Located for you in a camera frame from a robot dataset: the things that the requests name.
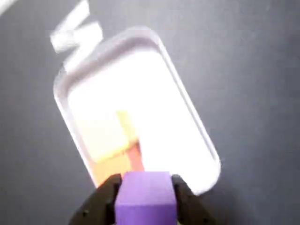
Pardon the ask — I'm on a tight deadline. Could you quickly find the yellow cube block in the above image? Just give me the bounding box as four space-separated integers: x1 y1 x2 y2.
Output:
77 110 141 165

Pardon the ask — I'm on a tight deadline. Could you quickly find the orange cube block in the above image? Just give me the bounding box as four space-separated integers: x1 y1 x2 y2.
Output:
92 140 146 188

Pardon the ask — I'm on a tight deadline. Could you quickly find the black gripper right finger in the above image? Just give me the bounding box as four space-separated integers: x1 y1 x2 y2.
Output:
172 174 227 225

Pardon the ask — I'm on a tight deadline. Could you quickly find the purple cube block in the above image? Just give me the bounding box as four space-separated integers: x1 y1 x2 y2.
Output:
114 171 177 225

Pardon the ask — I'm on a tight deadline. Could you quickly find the black mat with logo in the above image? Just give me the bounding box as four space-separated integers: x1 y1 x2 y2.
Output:
0 0 300 225

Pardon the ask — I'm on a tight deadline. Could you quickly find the white rectangular tray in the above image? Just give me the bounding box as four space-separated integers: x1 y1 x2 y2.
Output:
53 27 221 196

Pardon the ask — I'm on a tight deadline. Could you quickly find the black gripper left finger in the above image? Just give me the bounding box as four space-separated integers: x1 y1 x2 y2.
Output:
67 173 123 225

